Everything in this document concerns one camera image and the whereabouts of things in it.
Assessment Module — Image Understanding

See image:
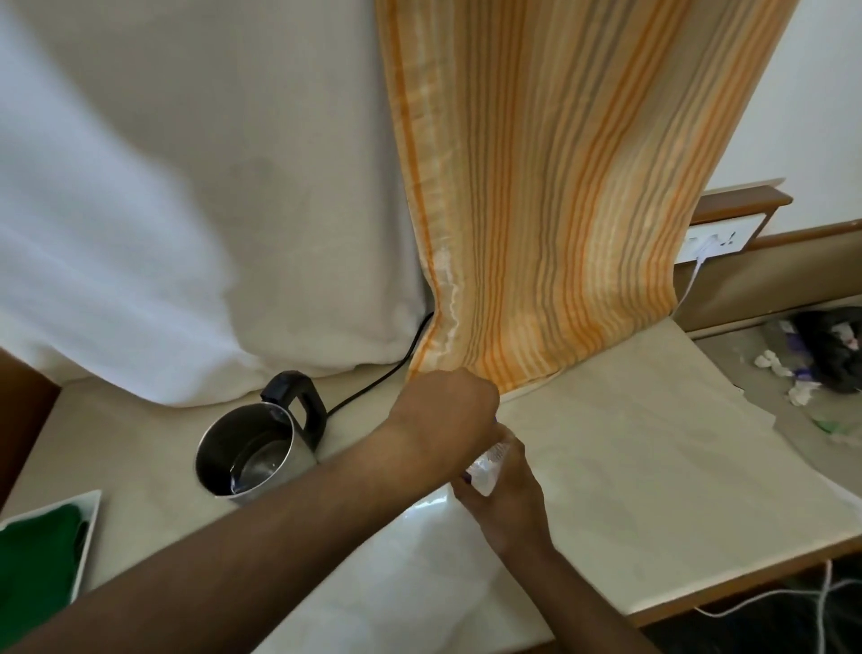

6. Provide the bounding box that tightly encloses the person's left hand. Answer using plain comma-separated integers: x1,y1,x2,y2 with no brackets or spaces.
383,368,501,481

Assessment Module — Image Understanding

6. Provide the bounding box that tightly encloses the person's right hand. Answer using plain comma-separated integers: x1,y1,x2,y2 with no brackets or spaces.
450,431,557,561

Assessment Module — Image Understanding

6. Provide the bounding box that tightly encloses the small clear plastic bottle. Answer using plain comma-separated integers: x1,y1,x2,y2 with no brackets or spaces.
463,421,517,498

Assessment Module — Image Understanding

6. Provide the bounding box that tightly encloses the person's right forearm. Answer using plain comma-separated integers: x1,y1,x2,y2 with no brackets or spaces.
501,544,664,654

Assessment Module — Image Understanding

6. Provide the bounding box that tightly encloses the person's left forearm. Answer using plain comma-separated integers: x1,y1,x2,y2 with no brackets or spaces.
0,421,449,654

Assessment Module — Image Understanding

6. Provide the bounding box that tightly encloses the orange striped curtain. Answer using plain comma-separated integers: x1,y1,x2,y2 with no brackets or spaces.
374,0,800,396

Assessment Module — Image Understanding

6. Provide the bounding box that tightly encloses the black bag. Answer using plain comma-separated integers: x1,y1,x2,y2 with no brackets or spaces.
793,307,862,395

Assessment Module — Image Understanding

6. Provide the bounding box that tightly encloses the white curtain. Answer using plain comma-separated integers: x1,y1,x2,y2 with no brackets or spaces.
0,0,433,409

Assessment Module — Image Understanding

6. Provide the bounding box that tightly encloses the white rectangular tray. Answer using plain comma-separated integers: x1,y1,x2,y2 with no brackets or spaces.
0,489,102,610

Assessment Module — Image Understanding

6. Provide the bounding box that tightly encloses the green cloth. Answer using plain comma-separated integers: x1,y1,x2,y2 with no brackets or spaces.
0,503,87,650

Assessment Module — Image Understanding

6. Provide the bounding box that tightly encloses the black kettle power cord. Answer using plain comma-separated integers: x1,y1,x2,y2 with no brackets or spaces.
326,310,436,416

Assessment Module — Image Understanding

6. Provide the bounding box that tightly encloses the steel electric kettle black handle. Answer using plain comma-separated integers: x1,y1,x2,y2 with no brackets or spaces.
194,370,329,505

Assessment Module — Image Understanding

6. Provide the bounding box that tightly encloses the white charger cable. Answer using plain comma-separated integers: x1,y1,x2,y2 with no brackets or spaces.
671,237,725,318

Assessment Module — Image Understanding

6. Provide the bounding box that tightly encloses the white wall socket panel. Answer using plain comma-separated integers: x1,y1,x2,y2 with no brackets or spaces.
675,212,769,265

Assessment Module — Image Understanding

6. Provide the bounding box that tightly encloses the wooden socket frame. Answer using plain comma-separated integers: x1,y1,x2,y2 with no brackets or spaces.
690,185,795,254

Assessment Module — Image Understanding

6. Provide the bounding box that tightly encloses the thin white cable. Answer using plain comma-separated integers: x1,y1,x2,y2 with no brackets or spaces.
694,558,862,654

